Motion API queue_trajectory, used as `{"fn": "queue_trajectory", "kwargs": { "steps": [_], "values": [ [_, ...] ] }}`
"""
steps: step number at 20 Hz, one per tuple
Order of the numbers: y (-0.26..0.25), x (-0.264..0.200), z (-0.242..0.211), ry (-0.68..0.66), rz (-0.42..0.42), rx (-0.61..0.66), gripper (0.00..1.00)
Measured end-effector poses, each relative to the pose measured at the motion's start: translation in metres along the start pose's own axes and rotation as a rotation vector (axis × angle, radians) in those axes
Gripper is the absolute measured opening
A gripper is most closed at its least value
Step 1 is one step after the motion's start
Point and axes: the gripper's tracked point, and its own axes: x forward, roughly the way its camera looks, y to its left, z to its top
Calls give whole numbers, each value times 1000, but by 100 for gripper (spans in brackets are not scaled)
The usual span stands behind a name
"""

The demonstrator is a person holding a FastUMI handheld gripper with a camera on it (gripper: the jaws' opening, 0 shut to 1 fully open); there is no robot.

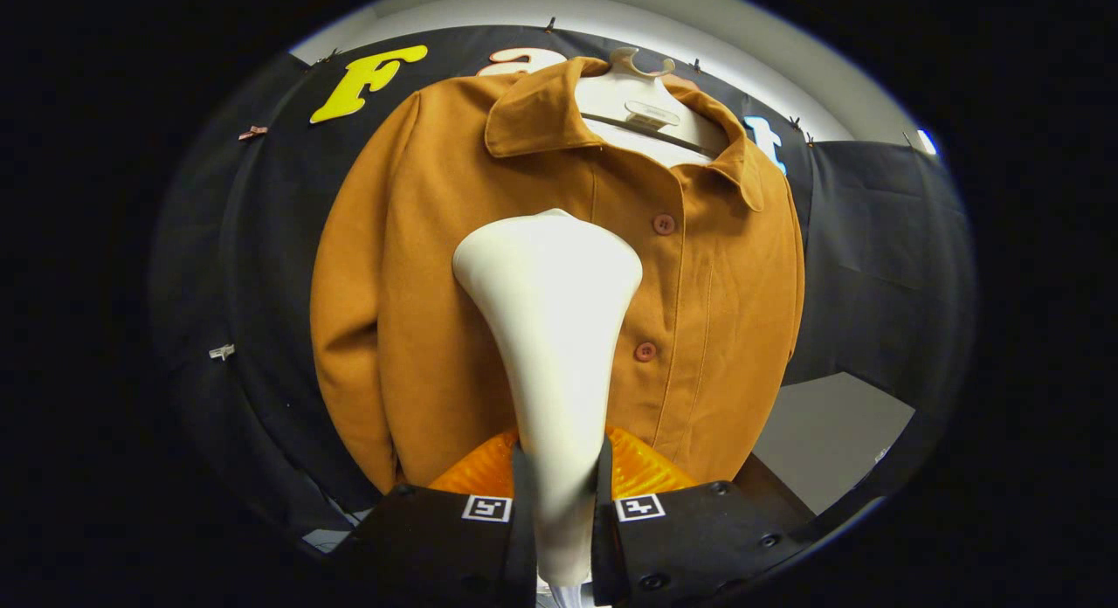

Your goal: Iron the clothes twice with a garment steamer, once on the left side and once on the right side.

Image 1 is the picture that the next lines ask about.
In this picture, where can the pink clip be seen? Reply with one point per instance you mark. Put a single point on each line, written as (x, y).
(253, 133)

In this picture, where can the silver clip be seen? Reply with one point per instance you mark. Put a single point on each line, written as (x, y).
(222, 352)

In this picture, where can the row of black clips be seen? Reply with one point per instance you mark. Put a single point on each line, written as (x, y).
(550, 24)

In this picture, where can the black backdrop cloth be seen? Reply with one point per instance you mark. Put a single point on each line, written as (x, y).
(873, 241)

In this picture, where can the small ceiling light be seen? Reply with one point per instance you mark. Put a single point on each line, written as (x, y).
(927, 141)

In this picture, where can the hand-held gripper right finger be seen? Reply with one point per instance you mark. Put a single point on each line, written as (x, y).
(690, 547)

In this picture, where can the white garment steamer head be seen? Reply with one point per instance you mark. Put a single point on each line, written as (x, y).
(550, 328)

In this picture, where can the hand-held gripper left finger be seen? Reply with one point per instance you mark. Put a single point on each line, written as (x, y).
(437, 547)

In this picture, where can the brown button-up shirt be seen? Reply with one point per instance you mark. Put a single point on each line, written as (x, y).
(410, 285)

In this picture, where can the white mannequin torso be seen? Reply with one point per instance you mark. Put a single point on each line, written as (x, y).
(638, 93)

